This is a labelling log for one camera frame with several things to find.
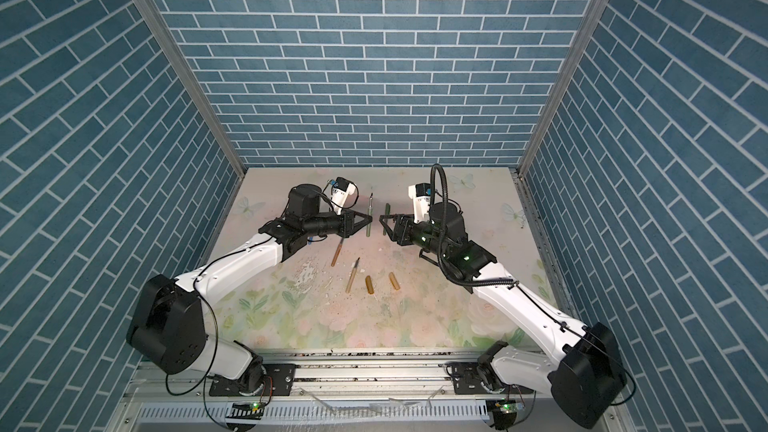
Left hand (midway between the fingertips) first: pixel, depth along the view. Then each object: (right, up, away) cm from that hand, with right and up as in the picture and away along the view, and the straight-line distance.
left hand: (370, 220), depth 79 cm
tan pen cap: (+6, -20, +12) cm, 24 cm away
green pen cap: (+3, 0, +29) cm, 29 cm away
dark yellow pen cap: (-1, -21, +11) cm, 23 cm away
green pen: (-1, -2, 0) cm, 2 cm away
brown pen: (-13, -12, +18) cm, 25 cm away
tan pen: (-7, -18, +12) cm, 23 cm away
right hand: (+3, +2, -6) cm, 7 cm away
